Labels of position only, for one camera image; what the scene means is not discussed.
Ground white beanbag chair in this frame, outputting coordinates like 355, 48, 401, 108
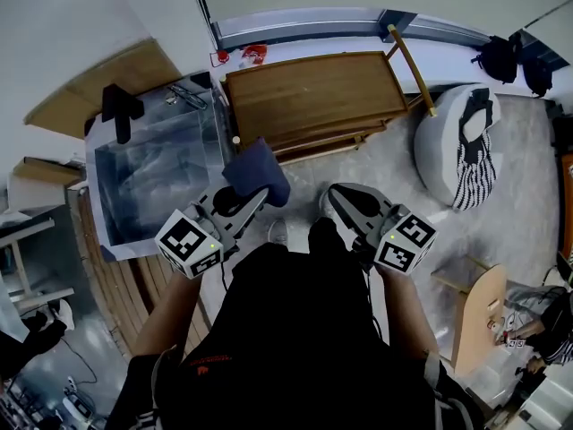
414, 82, 501, 210

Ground white device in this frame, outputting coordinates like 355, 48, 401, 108
61, 395, 93, 420

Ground black eyeglasses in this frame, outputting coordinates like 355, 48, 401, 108
166, 83, 210, 110

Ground grey marble sink box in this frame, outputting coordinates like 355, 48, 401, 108
84, 72, 238, 263

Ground person's left forearm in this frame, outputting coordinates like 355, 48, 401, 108
133, 271, 203, 358

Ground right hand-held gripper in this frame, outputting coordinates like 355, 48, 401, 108
327, 182, 439, 277

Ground right hand-held gripper cable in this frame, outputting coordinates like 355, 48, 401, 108
364, 270, 382, 340

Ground wooden shelf cart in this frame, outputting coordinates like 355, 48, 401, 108
221, 23, 438, 167

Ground orange sofa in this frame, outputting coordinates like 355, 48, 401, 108
557, 152, 573, 260

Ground person's black shirt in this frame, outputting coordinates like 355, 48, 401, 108
105, 242, 484, 430

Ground black backpack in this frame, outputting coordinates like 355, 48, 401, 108
521, 54, 556, 99
470, 35, 520, 84

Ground white wooden frame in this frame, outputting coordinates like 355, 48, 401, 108
0, 217, 75, 305

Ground tan wooden board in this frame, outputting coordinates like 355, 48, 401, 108
24, 38, 183, 141

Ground person's right forearm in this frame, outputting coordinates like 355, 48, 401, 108
378, 266, 442, 358

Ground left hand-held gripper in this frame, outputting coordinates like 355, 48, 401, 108
155, 185, 273, 280

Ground black white striped garment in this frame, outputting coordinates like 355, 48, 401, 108
451, 87, 499, 211

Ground black floor cable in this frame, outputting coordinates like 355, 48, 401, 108
57, 336, 98, 384

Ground person's black trousers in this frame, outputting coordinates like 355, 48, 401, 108
307, 216, 359, 263

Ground dark blue cloth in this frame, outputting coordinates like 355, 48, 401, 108
222, 135, 292, 208

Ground tan cardboard box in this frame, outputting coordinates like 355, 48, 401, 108
11, 156, 84, 188

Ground red packet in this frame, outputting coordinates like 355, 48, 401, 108
241, 44, 269, 65

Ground black faucet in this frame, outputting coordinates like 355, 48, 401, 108
100, 83, 145, 145

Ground wooden slat bench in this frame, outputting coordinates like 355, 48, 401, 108
66, 185, 211, 357

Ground round wooden side table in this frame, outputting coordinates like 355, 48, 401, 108
432, 255, 509, 378

